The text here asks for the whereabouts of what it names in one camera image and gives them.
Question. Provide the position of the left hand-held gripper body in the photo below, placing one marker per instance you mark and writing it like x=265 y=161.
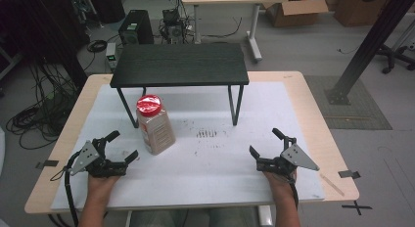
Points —
x=98 y=166

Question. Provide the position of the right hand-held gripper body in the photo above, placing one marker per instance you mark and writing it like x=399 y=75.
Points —
x=290 y=158

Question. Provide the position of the clear jar with red lid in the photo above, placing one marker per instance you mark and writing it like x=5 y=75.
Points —
x=156 y=132

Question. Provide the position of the person's left hand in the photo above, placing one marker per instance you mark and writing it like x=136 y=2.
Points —
x=101 y=186

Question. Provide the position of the person's right hand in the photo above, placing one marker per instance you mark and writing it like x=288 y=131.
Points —
x=279 y=186

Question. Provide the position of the white table mat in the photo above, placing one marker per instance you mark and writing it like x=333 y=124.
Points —
x=212 y=174

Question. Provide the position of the black tape strip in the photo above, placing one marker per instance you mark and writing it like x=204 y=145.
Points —
x=349 y=174
x=49 y=163

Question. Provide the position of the white table leg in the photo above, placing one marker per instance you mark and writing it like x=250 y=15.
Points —
x=265 y=215

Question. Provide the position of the person's legs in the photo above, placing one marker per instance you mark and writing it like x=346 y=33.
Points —
x=156 y=218

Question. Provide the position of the grey power supply unit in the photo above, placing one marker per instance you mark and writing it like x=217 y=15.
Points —
x=111 y=55

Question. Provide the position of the grey floor mat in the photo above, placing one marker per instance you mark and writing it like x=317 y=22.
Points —
x=359 y=116

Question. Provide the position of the black tape cross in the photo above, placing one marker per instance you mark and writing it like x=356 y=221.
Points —
x=356 y=207

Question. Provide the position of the black shelf riser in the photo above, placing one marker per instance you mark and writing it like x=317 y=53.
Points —
x=179 y=64

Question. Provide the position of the black computer tower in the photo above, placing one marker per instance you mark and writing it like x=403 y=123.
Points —
x=137 y=24

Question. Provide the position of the open cardboard box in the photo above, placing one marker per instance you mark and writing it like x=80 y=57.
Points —
x=293 y=13

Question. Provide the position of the open computer with fan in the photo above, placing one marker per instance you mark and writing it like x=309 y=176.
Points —
x=173 y=28

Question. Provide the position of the dark curtain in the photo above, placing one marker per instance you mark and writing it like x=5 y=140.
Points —
x=39 y=31

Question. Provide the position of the black office chair base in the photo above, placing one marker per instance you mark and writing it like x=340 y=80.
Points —
x=391 y=57

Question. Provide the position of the large closed cardboard box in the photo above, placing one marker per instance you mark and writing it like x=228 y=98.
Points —
x=355 y=8

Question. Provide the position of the black metal stand post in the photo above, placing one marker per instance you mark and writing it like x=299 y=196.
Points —
x=368 y=44

